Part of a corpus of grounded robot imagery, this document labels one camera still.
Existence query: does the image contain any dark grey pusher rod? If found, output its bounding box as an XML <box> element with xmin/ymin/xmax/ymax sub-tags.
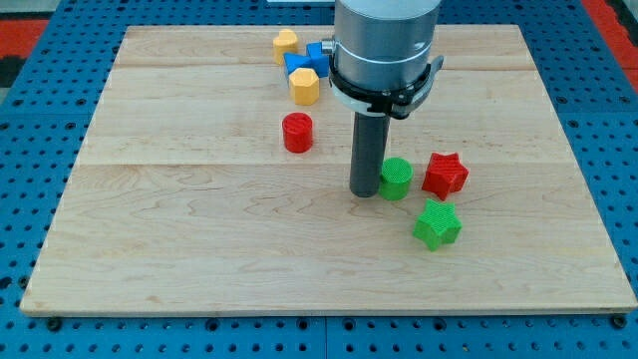
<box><xmin>349</xmin><ymin>113</ymin><xmax>390</xmax><ymax>197</ymax></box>

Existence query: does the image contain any red cylinder block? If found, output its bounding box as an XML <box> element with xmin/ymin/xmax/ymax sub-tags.
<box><xmin>282</xmin><ymin>112</ymin><xmax>313</xmax><ymax>154</ymax></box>

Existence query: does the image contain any black clamp ring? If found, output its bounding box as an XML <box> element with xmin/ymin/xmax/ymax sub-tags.
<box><xmin>327</xmin><ymin>55</ymin><xmax>446</xmax><ymax>121</ymax></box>

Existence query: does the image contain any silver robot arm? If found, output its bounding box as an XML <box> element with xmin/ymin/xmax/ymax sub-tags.
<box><xmin>332</xmin><ymin>0</ymin><xmax>441</xmax><ymax>91</ymax></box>

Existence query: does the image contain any wooden board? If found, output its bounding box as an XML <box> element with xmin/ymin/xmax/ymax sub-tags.
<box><xmin>20</xmin><ymin>25</ymin><xmax>637</xmax><ymax>317</ymax></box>

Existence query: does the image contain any green cylinder block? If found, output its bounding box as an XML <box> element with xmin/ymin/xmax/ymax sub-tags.
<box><xmin>379</xmin><ymin>158</ymin><xmax>414</xmax><ymax>200</ymax></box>

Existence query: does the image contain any blue bowtie block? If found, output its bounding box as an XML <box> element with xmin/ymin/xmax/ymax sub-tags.
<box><xmin>283</xmin><ymin>42</ymin><xmax>330</xmax><ymax>78</ymax></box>

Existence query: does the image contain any yellow heart block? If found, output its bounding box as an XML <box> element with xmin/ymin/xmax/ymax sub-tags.
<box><xmin>272</xmin><ymin>28</ymin><xmax>298</xmax><ymax>66</ymax></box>

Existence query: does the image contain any green star block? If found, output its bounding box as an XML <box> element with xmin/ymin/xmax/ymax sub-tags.
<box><xmin>413</xmin><ymin>198</ymin><xmax>463</xmax><ymax>251</ymax></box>

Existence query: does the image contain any red star block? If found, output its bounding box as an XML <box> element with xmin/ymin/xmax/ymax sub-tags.
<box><xmin>422</xmin><ymin>153</ymin><xmax>470</xmax><ymax>200</ymax></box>

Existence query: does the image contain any yellow hexagon block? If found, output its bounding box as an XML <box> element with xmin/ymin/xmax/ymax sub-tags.
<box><xmin>288</xmin><ymin>68</ymin><xmax>320</xmax><ymax>106</ymax></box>

